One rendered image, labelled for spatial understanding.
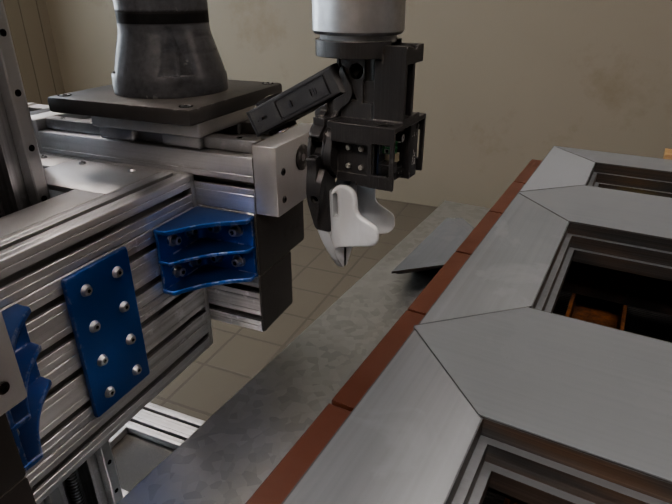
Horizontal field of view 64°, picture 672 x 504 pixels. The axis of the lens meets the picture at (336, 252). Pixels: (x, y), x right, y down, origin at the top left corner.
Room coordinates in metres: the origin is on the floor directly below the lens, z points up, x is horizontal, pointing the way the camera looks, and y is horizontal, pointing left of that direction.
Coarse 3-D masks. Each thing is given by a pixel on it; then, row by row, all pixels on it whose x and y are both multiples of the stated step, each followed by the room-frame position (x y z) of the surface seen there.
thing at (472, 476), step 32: (640, 192) 0.94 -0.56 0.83; (576, 224) 0.70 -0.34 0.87; (576, 256) 0.68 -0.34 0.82; (608, 256) 0.66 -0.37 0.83; (640, 256) 0.65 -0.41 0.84; (544, 288) 0.54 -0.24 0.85; (480, 448) 0.30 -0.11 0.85; (512, 448) 0.30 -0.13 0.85; (544, 448) 0.29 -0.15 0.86; (480, 480) 0.29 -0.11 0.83; (512, 480) 0.29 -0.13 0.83; (544, 480) 0.28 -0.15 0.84; (576, 480) 0.27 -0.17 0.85; (608, 480) 0.27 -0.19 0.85; (640, 480) 0.26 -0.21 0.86
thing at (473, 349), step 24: (504, 312) 0.46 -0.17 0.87; (456, 336) 0.42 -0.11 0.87; (480, 336) 0.42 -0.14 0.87; (504, 336) 0.42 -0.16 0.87; (456, 360) 0.38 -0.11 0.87; (480, 360) 0.38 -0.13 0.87; (504, 360) 0.38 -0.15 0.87; (456, 384) 0.35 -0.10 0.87; (480, 384) 0.35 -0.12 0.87; (480, 408) 0.32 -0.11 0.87
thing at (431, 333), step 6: (420, 324) 0.44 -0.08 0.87; (426, 324) 0.44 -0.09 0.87; (432, 324) 0.44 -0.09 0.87; (438, 324) 0.44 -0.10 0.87; (444, 324) 0.44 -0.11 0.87; (420, 330) 0.43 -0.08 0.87; (426, 330) 0.43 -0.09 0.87; (432, 330) 0.43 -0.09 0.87; (438, 330) 0.43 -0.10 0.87; (444, 330) 0.43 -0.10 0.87; (420, 336) 0.42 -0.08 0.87; (426, 336) 0.42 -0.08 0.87; (432, 336) 0.42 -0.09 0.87; (438, 336) 0.42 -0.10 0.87; (426, 342) 0.41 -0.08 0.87; (432, 342) 0.41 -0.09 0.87; (432, 348) 0.40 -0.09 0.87
